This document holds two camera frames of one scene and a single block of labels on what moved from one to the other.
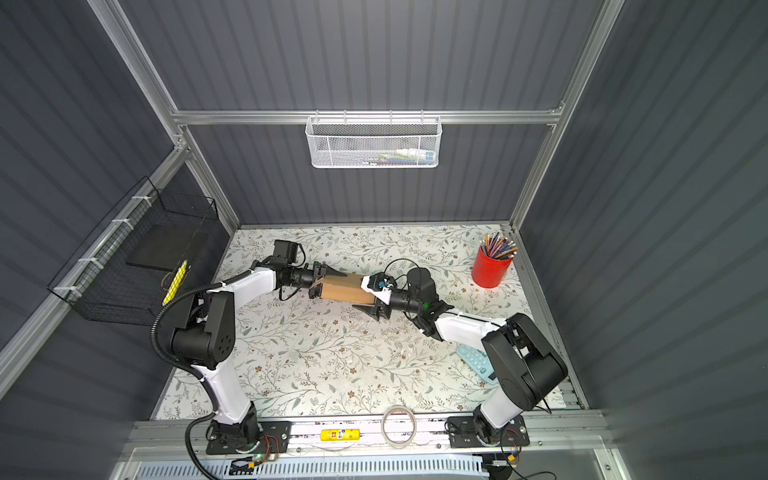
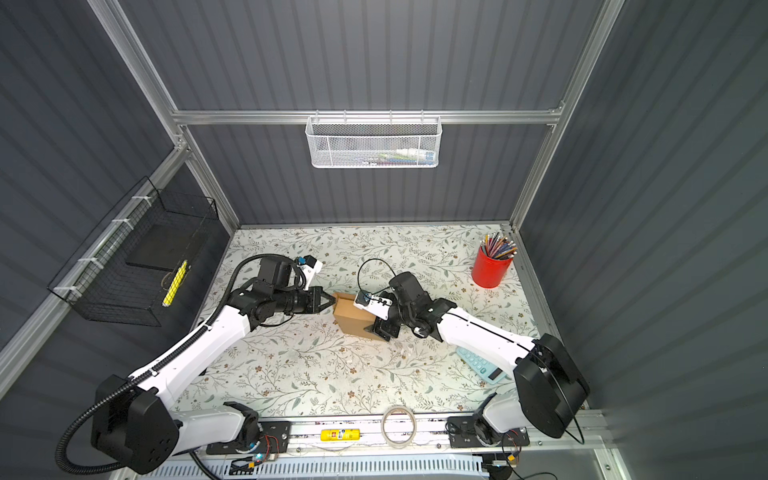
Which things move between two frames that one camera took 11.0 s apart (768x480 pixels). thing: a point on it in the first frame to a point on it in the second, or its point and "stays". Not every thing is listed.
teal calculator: x=478 y=361 stays
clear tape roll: x=413 y=436 stays
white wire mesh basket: x=369 y=142 stays
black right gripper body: x=402 y=302 to x=398 y=317
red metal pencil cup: x=487 y=271 stays
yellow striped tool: x=175 y=282 stays
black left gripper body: x=304 y=278 to x=292 y=301
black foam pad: x=168 y=246 stays
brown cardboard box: x=345 y=288 to x=353 y=320
